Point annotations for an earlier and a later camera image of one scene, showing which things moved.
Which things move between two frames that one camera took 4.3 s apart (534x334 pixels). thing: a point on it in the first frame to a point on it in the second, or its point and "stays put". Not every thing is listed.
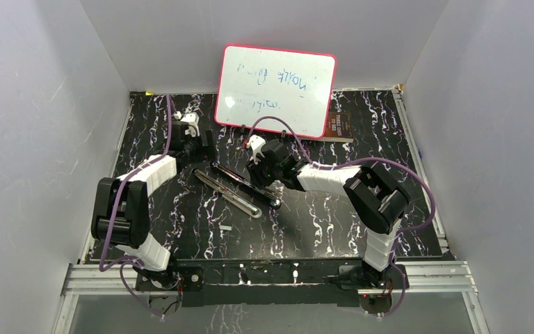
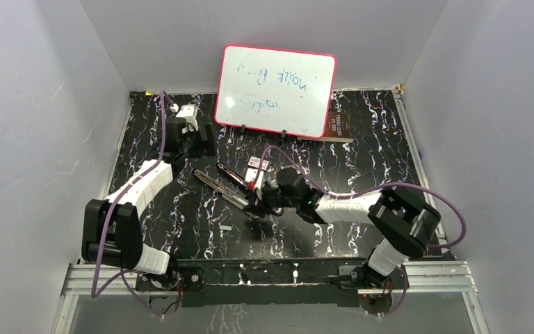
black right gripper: x=254 y=172 to x=259 y=208
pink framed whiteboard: x=258 y=82 stays put
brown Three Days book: x=338 y=128 stays put
